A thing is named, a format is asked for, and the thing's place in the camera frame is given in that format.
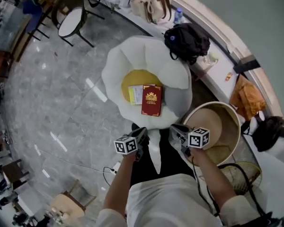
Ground yellow round seat cushion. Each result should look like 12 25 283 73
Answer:
121 69 165 104

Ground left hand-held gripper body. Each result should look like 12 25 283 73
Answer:
114 131 149 161

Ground person's black trousers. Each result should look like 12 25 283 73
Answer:
130 123 196 186

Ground red hardcover book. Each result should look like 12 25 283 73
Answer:
141 85 163 117

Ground black chair with white seat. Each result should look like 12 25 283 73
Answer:
51 0 105 48

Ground orange-brown cloth bag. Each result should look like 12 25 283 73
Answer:
229 74 267 122

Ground black backpack with purple tag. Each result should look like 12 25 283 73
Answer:
164 22 211 65

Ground person's right forearm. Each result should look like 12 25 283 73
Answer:
190 148 236 207

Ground clear plastic water bottle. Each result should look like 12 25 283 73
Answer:
174 7 184 25

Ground blue chair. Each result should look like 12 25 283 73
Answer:
22 0 50 41

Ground person's left forearm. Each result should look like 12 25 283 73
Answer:
103 154 137 214

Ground yellow wire round side table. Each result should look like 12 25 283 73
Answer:
219 162 263 196

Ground white flower-shaped chair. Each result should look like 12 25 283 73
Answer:
101 35 193 175

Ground black cable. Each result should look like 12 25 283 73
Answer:
191 156 218 216
103 166 116 186

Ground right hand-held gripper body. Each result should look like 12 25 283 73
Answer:
179 127 211 157

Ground small clear glass jar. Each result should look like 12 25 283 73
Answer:
204 52 220 65

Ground black and white backpack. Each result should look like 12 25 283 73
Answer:
240 111 284 153

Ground beige tote bag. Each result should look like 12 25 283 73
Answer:
129 0 173 25

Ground yellow-edged printed booklet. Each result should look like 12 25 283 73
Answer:
128 84 156 105

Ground grey glass-top counter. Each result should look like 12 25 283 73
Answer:
0 6 34 62

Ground round light wooden stool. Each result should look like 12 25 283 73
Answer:
51 180 97 219

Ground black shoulder bag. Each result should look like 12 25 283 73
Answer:
219 163 284 227

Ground person's white shirt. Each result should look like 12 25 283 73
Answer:
94 173 261 227

